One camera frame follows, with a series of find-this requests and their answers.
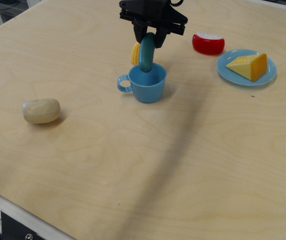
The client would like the yellow toy cheese wedge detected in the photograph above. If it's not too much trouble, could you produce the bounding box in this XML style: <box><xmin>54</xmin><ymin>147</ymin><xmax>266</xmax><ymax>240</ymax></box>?
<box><xmin>225</xmin><ymin>53</ymin><xmax>268</xmax><ymax>82</ymax></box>

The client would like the beige toy potato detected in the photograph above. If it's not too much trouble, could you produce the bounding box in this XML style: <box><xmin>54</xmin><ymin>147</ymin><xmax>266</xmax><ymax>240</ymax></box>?
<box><xmin>22</xmin><ymin>98</ymin><xmax>61</xmax><ymax>124</ymax></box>

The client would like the blue plastic cup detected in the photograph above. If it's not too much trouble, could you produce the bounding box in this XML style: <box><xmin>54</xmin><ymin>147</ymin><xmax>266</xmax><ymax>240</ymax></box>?
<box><xmin>117</xmin><ymin>63</ymin><xmax>167</xmax><ymax>103</ymax></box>

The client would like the yellow toy corn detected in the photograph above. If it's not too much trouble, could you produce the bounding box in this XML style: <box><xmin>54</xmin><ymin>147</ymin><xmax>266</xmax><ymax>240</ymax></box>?
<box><xmin>131</xmin><ymin>42</ymin><xmax>141</xmax><ymax>65</ymax></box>

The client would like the aluminium table frame rail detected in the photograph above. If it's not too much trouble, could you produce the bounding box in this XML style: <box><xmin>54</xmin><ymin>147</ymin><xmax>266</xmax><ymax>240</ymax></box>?
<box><xmin>0</xmin><ymin>196</ymin><xmax>73</xmax><ymax>240</ymax></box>

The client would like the green toy cucumber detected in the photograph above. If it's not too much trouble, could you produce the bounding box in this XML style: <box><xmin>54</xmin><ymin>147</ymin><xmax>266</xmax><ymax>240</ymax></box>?
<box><xmin>138</xmin><ymin>32</ymin><xmax>155</xmax><ymax>73</ymax></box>

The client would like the red toy cheese wheel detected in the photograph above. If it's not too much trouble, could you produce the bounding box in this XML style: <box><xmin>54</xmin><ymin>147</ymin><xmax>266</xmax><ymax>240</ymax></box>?
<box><xmin>192</xmin><ymin>32</ymin><xmax>225</xmax><ymax>55</ymax></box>

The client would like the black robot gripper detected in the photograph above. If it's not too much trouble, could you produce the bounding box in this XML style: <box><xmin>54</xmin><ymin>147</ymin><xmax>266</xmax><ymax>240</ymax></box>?
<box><xmin>119</xmin><ymin>0</ymin><xmax>188</xmax><ymax>48</ymax></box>

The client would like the black corner bracket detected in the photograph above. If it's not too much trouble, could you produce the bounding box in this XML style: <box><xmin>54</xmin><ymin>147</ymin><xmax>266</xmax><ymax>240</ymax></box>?
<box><xmin>1</xmin><ymin>212</ymin><xmax>44</xmax><ymax>240</ymax></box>

